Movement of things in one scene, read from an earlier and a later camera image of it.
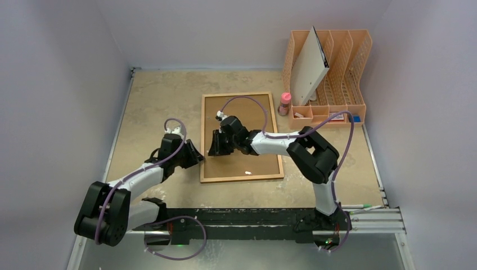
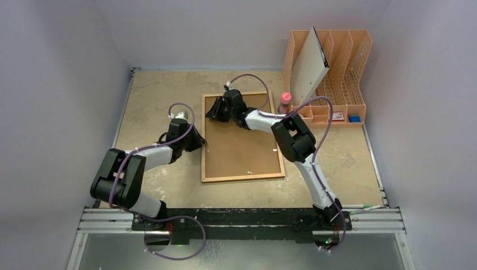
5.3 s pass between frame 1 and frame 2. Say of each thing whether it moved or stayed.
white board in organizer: stayed
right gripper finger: moved
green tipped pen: stayed
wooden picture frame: stayed
